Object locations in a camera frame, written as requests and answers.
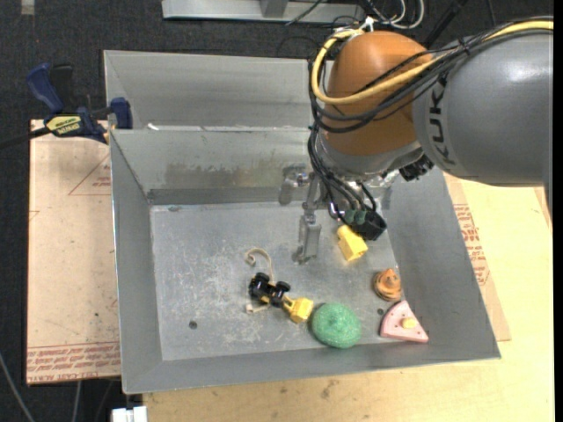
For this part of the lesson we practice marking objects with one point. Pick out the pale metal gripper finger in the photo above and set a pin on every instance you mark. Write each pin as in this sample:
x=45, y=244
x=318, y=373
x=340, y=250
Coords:
x=314, y=237
x=302, y=237

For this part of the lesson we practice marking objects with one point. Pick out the yellow plastic block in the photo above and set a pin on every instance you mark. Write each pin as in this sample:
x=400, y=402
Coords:
x=350, y=241

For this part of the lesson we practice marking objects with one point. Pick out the yellow and black toy loader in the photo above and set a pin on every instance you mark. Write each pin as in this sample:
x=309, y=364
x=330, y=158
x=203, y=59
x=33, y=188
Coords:
x=281, y=295

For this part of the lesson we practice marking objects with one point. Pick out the orange-brown swirl toy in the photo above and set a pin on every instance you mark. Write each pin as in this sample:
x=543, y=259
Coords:
x=387, y=285

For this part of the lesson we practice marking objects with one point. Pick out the green round scrub sponge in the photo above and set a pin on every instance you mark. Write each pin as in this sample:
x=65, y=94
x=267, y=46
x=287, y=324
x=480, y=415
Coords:
x=336, y=325

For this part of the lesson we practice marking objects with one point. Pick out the grey metal bin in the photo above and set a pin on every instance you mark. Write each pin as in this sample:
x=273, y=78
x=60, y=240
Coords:
x=211, y=253

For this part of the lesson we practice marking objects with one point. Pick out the pink wedge with yellow knob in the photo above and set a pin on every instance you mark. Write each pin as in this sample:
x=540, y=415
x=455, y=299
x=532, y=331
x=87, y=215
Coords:
x=401, y=328

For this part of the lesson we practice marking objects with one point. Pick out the brown cardboard board red print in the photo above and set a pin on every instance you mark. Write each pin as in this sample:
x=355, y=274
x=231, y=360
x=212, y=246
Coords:
x=70, y=235

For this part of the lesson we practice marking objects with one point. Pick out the black cylinder on white bracket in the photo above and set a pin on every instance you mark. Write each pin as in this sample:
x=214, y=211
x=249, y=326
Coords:
x=415, y=169

